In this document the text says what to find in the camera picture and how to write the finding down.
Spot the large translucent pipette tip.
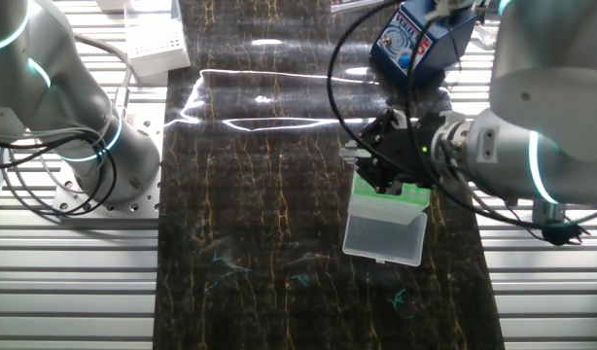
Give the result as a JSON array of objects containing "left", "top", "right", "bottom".
[{"left": 339, "top": 145, "right": 373, "bottom": 166}]

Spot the thin grey cable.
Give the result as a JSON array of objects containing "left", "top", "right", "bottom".
[{"left": 0, "top": 145, "right": 86, "bottom": 211}]

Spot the black round cable connector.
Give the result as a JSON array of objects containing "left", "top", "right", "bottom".
[{"left": 541, "top": 219, "right": 591, "bottom": 247}]

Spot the white crumpled tissue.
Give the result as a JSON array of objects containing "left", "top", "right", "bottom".
[{"left": 473, "top": 21, "right": 499, "bottom": 50}]

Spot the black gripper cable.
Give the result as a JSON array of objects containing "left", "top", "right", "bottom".
[{"left": 326, "top": 0, "right": 591, "bottom": 244}]

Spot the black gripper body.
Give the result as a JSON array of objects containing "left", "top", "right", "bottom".
[{"left": 375, "top": 116, "right": 445, "bottom": 187}]

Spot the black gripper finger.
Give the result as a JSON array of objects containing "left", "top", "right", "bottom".
[
  {"left": 359, "top": 109, "right": 409, "bottom": 152},
  {"left": 354, "top": 159, "right": 416, "bottom": 195}
]

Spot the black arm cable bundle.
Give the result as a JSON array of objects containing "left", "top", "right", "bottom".
[{"left": 0, "top": 128, "right": 119, "bottom": 218}]

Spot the blue vortex mixer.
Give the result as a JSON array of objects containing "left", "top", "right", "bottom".
[{"left": 369, "top": 0, "right": 478, "bottom": 89}]

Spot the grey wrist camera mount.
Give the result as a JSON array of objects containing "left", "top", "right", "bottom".
[{"left": 531, "top": 198, "right": 567, "bottom": 225}]

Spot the white tip rack clear lid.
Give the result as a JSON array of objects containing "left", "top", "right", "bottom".
[{"left": 123, "top": 0, "right": 192, "bottom": 85}]

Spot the grey robot power cable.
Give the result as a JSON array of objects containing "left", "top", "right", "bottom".
[{"left": 73, "top": 33, "right": 135, "bottom": 119}]

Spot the green pipette tip holder box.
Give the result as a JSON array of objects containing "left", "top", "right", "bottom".
[{"left": 341, "top": 172, "right": 432, "bottom": 267}]

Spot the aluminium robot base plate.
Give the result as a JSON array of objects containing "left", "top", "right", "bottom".
[{"left": 53, "top": 102, "right": 167, "bottom": 220}]

